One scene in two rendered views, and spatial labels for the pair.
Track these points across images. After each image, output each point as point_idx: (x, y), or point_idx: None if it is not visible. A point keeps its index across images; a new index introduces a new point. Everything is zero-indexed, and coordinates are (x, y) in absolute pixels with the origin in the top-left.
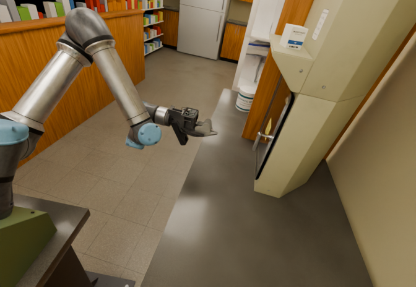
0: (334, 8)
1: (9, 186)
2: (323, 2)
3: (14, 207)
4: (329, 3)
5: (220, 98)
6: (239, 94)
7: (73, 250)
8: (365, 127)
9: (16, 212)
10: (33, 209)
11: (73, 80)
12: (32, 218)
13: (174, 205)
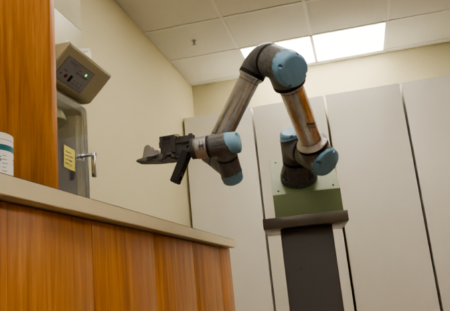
0: (78, 47)
1: (284, 167)
2: (59, 29)
3: (293, 191)
4: (69, 37)
5: (47, 186)
6: (13, 155)
7: (285, 274)
8: None
9: (285, 188)
10: (282, 194)
11: (286, 107)
12: (272, 188)
13: (184, 225)
